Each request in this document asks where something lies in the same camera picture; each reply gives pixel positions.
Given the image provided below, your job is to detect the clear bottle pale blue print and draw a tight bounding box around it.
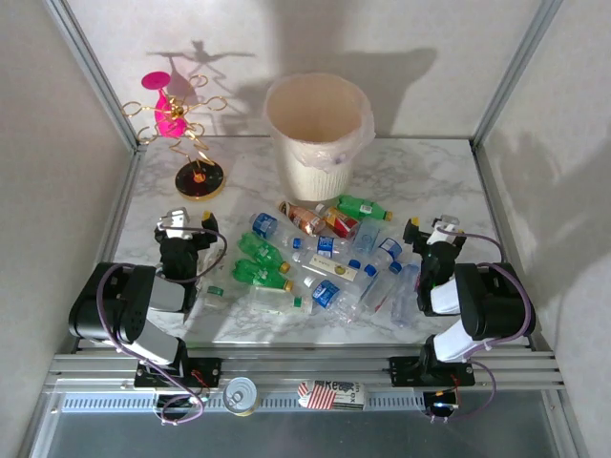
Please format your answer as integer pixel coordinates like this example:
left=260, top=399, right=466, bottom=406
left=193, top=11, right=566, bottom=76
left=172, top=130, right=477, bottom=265
left=351, top=219, right=383, bottom=254

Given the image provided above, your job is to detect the translucent plastic bin liner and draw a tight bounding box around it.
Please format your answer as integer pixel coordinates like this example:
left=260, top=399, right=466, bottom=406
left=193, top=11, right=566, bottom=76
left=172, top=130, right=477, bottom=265
left=263, top=72, right=377, bottom=169

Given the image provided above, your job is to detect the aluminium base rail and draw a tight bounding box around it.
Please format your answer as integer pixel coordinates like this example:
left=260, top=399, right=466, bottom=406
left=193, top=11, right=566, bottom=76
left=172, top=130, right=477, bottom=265
left=42, top=346, right=564, bottom=397

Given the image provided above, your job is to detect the clear plastic bottle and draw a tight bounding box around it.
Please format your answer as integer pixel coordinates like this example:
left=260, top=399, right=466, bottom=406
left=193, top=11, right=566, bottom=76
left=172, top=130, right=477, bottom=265
left=390, top=262, right=422, bottom=328

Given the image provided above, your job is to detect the gold wire glass rack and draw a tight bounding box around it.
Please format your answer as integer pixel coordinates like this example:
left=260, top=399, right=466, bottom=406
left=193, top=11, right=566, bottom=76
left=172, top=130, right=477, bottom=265
left=120, top=73, right=230, bottom=202

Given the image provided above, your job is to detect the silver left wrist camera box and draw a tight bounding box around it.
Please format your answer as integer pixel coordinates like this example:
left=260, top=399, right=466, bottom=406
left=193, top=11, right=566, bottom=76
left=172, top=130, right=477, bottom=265
left=158, top=206, right=193, bottom=239

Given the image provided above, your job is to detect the red label drink bottle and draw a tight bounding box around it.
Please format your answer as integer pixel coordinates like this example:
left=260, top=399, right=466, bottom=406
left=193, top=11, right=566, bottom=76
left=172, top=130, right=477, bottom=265
left=314, top=203, right=360, bottom=240

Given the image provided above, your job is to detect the aluminium side rail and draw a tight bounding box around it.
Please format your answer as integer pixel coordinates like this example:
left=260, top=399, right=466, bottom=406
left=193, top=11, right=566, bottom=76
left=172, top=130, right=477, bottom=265
left=472, top=142, right=558, bottom=352
left=75, top=145, right=144, bottom=354

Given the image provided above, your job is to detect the green plastic bottle yellow cap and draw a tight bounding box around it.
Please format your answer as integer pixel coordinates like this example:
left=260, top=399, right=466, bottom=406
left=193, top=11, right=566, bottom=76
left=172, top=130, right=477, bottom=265
left=231, top=258, right=295, bottom=293
left=237, top=231, right=292, bottom=274
left=336, top=194, right=394, bottom=222

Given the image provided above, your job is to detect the silver tin can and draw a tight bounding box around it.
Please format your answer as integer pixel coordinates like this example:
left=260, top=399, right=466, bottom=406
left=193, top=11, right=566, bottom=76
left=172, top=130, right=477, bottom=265
left=222, top=376, right=259, bottom=418

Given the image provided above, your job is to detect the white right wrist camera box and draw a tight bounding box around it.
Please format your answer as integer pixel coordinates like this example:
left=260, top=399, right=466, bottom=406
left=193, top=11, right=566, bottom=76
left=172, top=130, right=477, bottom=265
left=426, top=213, right=463, bottom=245

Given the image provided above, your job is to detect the aluminium frame post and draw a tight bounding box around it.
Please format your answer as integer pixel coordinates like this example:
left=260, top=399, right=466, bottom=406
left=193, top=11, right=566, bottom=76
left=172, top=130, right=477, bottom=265
left=470, top=0, right=565, bottom=150
left=41, top=0, right=148, bottom=152

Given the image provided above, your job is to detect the pink wine glass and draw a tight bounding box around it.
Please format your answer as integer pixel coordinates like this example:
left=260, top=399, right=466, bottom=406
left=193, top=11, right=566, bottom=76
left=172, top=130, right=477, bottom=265
left=141, top=71, right=190, bottom=140

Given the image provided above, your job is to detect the blue label bottle white cap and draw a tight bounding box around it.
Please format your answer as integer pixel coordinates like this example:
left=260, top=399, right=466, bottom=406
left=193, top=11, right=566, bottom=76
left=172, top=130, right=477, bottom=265
left=303, top=275, right=363, bottom=329

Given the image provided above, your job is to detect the grey slotted cable duct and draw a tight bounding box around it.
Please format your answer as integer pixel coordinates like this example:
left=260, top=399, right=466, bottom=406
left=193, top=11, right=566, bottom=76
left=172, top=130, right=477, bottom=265
left=56, top=391, right=431, bottom=415

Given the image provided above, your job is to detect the clear bottle white label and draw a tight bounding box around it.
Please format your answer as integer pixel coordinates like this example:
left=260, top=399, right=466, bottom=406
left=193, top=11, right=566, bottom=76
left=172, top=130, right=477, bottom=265
left=290, top=251, right=360, bottom=283

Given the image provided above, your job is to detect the cream ribbed waste bin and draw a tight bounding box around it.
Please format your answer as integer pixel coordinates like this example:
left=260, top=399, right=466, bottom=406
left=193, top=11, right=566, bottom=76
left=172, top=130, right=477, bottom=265
left=263, top=72, right=376, bottom=203

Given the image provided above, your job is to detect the clear bottle green cap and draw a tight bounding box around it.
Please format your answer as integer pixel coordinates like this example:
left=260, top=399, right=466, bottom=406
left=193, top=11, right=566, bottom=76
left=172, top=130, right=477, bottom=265
left=196, top=250, right=226, bottom=309
left=246, top=284, right=314, bottom=317

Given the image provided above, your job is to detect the clear bottle small blue label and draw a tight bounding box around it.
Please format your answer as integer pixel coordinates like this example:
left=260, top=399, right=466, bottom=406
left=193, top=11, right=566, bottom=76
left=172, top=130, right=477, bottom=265
left=305, top=235, right=355, bottom=258

